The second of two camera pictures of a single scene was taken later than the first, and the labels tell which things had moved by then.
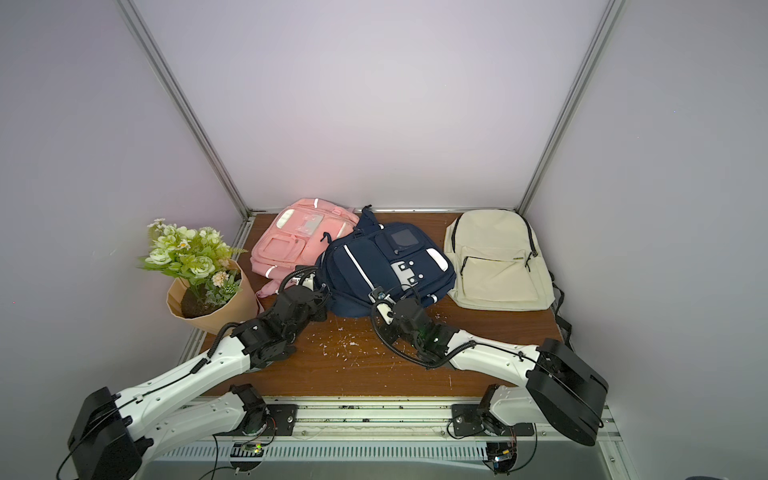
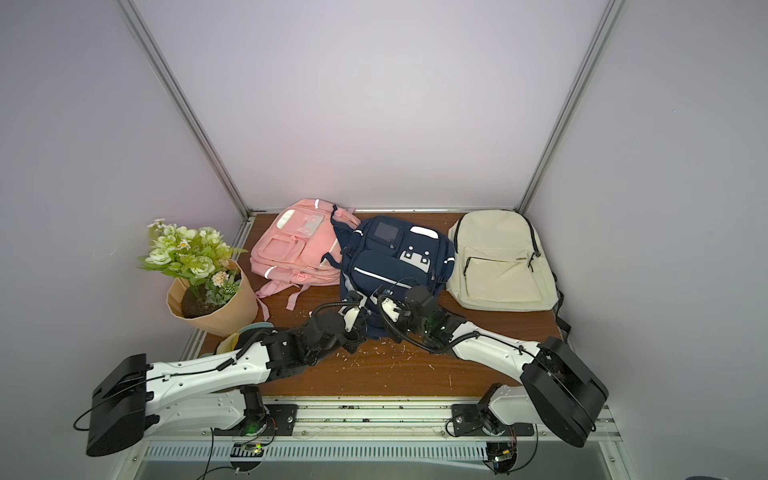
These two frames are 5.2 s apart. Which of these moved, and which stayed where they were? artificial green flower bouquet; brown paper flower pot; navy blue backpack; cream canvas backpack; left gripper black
Moved: left gripper black; navy blue backpack
Stayed: artificial green flower bouquet; cream canvas backpack; brown paper flower pot
